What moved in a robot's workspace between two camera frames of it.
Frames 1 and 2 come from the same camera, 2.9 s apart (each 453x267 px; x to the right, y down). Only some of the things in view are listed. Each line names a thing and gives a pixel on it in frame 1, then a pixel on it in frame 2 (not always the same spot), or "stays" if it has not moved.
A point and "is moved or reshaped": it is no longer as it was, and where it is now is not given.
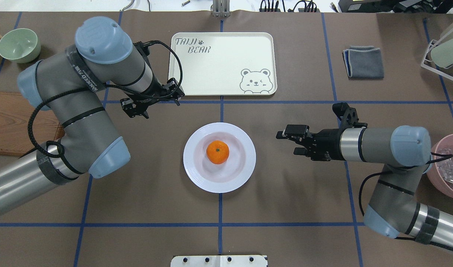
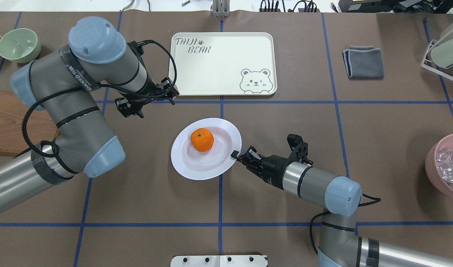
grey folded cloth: (364, 62) stays
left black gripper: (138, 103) stays
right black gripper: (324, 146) → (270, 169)
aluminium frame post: (221, 8) stays
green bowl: (19, 45) stays
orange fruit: (217, 152) → (202, 139)
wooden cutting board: (9, 114) stays
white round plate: (224, 177) is moved or reshaped
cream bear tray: (225, 63) stays
